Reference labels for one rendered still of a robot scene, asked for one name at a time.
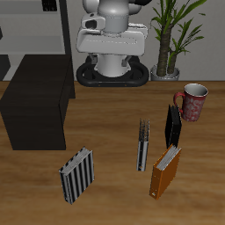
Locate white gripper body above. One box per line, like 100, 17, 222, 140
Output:
76, 23, 149, 57

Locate orange book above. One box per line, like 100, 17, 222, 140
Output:
149, 143, 183, 201

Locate grey shelf unit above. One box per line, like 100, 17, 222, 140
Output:
0, 0, 73, 56

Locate thin grey striped book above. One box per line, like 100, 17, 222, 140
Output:
135, 118, 151, 172

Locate green pot plant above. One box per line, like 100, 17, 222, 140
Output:
149, 0, 207, 83

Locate flat black base plate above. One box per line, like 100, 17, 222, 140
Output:
76, 54, 150, 88

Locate black books on shelf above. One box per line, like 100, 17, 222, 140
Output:
41, 0, 58, 12

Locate red white-patterned mug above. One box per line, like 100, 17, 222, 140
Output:
172, 83, 209, 123

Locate dark wooden cabinet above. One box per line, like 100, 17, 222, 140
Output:
0, 54, 76, 151

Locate black white striped book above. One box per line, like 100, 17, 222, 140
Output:
58, 146, 96, 206

